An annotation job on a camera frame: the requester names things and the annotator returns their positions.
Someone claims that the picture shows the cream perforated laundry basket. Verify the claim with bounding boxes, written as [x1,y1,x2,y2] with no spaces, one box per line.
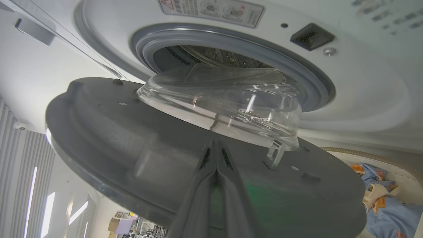
[321,146,423,238]

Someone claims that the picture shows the metal door latch hook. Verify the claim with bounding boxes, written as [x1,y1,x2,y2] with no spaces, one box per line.
[266,140,285,170]

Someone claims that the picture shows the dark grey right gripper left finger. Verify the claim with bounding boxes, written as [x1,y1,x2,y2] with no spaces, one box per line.
[169,141,217,238]

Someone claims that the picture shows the steel washer drum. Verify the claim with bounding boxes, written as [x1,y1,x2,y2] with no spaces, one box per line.
[154,45,275,74]

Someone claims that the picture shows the brown cardboard box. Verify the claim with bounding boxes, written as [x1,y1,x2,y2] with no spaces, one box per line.
[107,217,121,238]

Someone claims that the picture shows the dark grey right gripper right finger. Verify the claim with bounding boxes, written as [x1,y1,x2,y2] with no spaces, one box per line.
[217,141,265,238]

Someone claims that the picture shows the grey rubber door gasket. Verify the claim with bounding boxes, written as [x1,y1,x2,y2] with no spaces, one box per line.
[132,23,336,113]

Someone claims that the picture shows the large blue bear-print garment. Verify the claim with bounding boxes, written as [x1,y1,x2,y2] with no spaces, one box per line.
[350,164,423,238]

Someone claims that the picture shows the dark round glass washer door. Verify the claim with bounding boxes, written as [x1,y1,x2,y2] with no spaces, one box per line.
[45,63,367,238]

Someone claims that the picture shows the grey warning sticker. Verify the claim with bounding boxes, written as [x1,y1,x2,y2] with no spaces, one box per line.
[158,0,265,28]

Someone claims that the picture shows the white front-load washing machine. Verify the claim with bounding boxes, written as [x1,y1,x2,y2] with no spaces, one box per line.
[0,0,423,166]

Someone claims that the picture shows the black door latch socket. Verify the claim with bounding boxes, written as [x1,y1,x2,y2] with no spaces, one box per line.
[290,22,335,51]

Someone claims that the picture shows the purple board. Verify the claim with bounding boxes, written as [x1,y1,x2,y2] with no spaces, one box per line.
[115,217,137,235]

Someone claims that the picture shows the grey rectangular box fixture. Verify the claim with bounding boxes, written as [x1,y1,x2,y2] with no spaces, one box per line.
[14,18,56,46]

